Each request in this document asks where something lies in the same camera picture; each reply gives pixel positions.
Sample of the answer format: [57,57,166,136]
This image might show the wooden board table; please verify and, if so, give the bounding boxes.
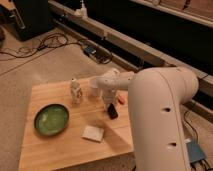
[19,78,133,171]

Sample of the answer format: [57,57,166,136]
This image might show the white patterned bottle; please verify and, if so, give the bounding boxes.
[71,79,82,104]

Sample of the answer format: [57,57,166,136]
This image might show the black floor cables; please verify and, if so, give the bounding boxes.
[0,32,84,59]

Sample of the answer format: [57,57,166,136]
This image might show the black cabinet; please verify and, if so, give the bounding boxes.
[0,0,54,41]

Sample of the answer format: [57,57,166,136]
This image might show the blue electronic box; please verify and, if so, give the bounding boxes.
[186,140,206,163]

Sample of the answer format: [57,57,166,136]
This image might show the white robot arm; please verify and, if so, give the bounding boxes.
[97,67,199,171]

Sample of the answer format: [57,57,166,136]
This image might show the orange marker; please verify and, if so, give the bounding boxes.
[117,94,126,105]

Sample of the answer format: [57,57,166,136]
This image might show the black eraser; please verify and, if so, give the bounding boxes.
[107,104,118,119]

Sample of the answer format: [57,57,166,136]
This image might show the white spray bottle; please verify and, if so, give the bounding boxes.
[74,0,88,19]

